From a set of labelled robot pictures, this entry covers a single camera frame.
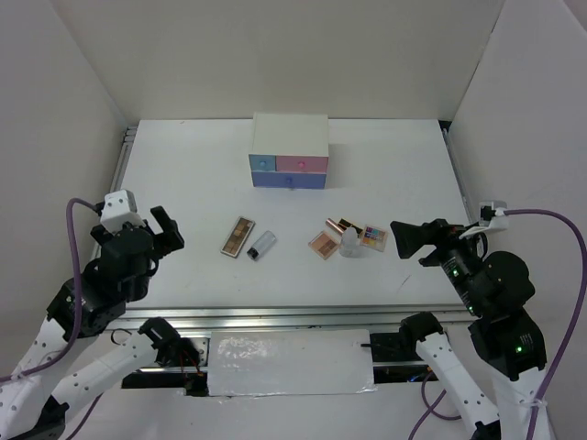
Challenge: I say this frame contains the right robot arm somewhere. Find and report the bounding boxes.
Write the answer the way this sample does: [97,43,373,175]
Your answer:
[390,219,547,439]

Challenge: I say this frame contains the purple cable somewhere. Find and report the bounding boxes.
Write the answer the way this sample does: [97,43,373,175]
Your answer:
[0,197,105,440]
[405,208,587,440]

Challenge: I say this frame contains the rose gold lipstick tube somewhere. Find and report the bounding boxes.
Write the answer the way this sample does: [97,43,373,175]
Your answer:
[326,218,344,236]

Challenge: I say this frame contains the clear ribbed plastic bottle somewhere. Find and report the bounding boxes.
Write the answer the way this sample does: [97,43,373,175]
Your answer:
[338,226,361,259]

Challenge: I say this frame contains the long brown eyeshadow palette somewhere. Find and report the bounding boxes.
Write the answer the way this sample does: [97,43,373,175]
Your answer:
[220,216,255,259]

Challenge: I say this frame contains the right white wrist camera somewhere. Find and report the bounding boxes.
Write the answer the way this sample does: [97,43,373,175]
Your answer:
[460,200,509,239]

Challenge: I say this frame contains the white taped cover plate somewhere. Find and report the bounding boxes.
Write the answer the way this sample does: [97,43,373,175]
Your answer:
[207,329,376,397]

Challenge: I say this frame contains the purple bottom drawer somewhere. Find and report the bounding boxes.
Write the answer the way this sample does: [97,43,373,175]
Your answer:
[251,171,327,189]

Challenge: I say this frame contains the aluminium front rail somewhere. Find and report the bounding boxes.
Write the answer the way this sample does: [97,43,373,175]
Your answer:
[112,304,472,330]

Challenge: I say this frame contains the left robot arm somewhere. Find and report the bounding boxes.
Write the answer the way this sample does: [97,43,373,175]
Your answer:
[1,199,184,439]

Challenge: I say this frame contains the clear bottle black cap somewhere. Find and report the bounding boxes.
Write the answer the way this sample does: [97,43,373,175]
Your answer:
[247,230,277,261]

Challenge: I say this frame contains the colourful small eyeshadow palette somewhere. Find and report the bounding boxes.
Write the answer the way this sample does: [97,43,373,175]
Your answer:
[360,225,389,252]

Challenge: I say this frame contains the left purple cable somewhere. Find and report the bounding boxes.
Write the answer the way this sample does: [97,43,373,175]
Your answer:
[0,197,105,440]

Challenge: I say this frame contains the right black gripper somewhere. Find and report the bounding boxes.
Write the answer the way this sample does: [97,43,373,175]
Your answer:
[389,213,485,313]

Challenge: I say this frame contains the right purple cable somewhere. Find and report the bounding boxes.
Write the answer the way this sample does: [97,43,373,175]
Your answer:
[405,208,587,440]

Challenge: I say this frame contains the pink drawer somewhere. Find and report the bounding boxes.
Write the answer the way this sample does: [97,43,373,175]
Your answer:
[275,156,328,174]

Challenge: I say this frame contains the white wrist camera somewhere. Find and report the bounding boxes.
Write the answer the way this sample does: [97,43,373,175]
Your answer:
[100,190,143,234]
[460,200,509,239]

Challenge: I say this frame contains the white drawer cabinet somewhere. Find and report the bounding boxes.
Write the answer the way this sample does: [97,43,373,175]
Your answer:
[249,113,329,162]

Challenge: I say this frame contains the light blue small drawer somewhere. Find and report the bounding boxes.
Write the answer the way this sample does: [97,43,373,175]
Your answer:
[249,154,276,172]

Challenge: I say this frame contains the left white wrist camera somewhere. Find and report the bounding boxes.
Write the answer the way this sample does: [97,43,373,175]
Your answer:
[100,190,143,234]

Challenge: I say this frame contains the square peach eyeshadow palette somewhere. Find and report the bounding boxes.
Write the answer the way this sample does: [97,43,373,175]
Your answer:
[308,231,339,260]

